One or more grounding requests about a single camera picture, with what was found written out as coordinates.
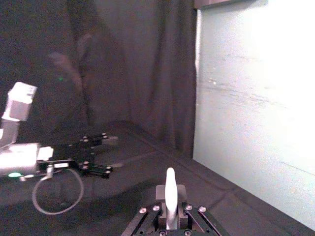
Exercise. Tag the black table cloth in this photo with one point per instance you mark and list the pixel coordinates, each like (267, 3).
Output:
(123, 196)

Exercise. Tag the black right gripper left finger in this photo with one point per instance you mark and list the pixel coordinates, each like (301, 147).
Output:
(160, 194)

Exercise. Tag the black curtain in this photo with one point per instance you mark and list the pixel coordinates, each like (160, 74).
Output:
(147, 73)

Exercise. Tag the white plastic spoon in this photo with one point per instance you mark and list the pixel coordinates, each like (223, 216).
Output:
(171, 194)

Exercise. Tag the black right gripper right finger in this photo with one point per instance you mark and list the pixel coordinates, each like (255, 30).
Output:
(182, 194)

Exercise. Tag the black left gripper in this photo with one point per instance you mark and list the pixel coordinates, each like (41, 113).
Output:
(71, 157)

